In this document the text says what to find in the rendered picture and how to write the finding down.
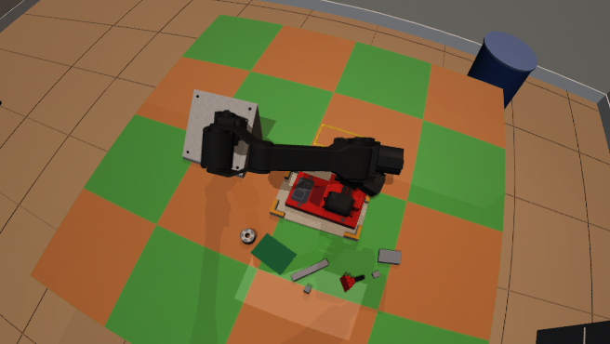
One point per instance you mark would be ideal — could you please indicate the grey rectangular bar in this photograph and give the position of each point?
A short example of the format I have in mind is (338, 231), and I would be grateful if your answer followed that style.
(310, 270)

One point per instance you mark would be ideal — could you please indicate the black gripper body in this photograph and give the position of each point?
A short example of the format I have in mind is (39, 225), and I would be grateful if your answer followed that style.
(340, 203)

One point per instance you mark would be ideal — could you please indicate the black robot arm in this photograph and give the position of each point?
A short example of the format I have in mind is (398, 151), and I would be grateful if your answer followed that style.
(361, 160)

